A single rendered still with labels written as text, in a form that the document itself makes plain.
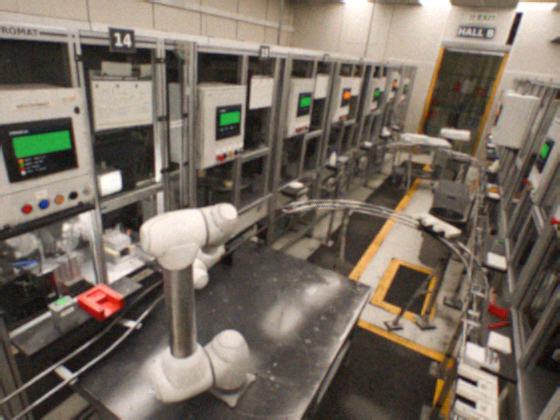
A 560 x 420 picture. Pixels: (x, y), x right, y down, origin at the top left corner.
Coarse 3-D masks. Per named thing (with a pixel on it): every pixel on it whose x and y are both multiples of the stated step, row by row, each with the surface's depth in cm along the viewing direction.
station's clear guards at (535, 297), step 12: (552, 240) 161; (552, 252) 157; (540, 264) 168; (552, 264) 152; (540, 276) 162; (552, 276) 147; (528, 288) 173; (540, 288) 157; (552, 288) 143; (528, 300) 168; (540, 300) 152; (528, 312) 162; (540, 312) 147; (528, 324) 156; (528, 336) 151
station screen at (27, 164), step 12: (12, 132) 112; (24, 132) 115; (36, 132) 119; (48, 132) 122; (60, 132) 126; (12, 144) 113; (72, 144) 131; (24, 156) 118; (36, 156) 121; (48, 156) 125; (60, 156) 128; (72, 156) 132; (24, 168) 119; (36, 168) 122; (48, 168) 126
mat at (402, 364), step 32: (352, 352) 262; (384, 352) 265; (416, 352) 268; (352, 384) 236; (384, 384) 239; (416, 384) 241; (320, 416) 213; (352, 416) 215; (384, 416) 217; (416, 416) 219
